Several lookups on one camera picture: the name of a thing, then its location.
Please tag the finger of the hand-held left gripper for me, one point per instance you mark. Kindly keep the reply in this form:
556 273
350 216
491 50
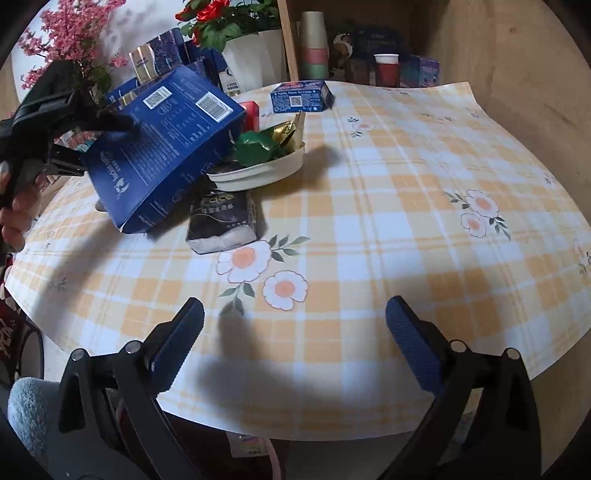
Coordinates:
67 162
111 122

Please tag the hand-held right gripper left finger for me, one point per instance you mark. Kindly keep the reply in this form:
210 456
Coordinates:
178 344

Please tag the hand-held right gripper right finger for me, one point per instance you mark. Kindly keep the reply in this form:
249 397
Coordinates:
411 344

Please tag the large blue carton box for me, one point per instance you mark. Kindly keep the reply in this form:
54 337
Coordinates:
161 152

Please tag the black tissue pack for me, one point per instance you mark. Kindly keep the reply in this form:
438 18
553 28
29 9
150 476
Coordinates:
221 217

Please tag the small red box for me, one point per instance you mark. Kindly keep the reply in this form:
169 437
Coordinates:
251 115

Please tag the green foil wrapper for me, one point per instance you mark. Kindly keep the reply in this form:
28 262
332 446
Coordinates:
251 145

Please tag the gold foil wrapper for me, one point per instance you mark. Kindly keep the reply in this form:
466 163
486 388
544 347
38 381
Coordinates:
286 134

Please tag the small blue box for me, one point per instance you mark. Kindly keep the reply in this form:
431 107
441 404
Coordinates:
300 97

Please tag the person's left hand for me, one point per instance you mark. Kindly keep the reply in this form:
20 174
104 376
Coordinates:
18 217

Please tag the flat blue carton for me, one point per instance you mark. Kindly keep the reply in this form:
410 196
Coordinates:
121 94

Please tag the pink blossom branches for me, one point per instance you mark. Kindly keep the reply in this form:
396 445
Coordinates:
69 32

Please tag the blue patterned gift box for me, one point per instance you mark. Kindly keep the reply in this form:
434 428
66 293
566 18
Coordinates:
203 64
161 50

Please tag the yellow checkered floral tablecloth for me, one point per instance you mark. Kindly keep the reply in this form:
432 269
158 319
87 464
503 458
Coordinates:
369 207

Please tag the red rose plant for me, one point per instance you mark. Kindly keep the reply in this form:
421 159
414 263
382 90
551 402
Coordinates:
221 18

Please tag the white flower pot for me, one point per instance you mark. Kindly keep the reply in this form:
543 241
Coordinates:
256 55

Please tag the person's fuzzy blue pants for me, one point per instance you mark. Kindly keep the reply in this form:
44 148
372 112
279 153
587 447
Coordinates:
32 415

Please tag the wooden shelf unit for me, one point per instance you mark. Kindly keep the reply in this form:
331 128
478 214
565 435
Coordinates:
288 41

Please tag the stack of pastel paper cups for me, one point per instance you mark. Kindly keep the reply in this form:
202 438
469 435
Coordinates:
314 46

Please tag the dark box with swan print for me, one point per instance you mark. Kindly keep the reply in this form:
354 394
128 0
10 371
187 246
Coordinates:
341 46

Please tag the dark glass cup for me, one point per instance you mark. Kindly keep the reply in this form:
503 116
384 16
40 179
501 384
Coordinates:
359 70

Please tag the purple box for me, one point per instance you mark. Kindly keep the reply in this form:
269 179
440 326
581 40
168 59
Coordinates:
422 71

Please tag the red cup with white cup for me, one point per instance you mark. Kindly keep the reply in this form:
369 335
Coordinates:
387 69

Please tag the dark blue box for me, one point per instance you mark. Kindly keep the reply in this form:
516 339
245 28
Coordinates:
378 39

